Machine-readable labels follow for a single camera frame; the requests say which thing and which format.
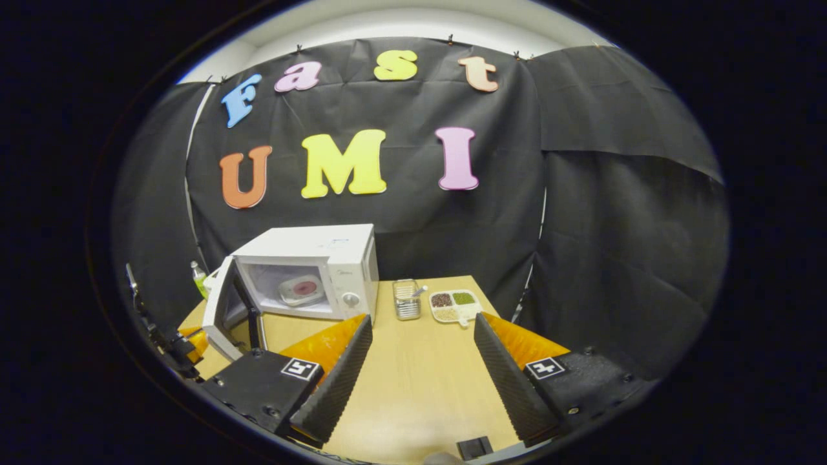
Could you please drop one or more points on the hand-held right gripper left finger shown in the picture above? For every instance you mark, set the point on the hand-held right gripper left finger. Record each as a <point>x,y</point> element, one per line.
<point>336,387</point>

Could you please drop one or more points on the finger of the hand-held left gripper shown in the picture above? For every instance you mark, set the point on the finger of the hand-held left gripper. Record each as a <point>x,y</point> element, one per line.
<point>197,345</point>

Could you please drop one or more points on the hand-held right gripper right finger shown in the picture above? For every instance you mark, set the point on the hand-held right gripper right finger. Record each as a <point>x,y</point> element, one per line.
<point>510,387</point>

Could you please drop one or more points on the white plate of pink food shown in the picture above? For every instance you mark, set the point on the white plate of pink food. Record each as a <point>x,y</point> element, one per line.
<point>302,289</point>

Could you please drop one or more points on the white microwave oven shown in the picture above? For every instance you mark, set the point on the white microwave oven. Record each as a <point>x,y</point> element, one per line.
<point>310,242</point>

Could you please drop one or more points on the green label drink bottle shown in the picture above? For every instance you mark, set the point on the green label drink bottle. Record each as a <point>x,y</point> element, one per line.
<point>198,279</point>

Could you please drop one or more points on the divided white tray of beans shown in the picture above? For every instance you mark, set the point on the divided white tray of beans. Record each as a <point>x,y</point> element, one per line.
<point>452,310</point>

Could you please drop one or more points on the metal mesh container with spoon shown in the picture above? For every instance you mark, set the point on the metal mesh container with spoon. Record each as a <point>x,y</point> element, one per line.
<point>407,307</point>

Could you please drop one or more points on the black backdrop cloth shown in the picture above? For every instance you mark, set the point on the black backdrop cloth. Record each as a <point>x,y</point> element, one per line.
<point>581,226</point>

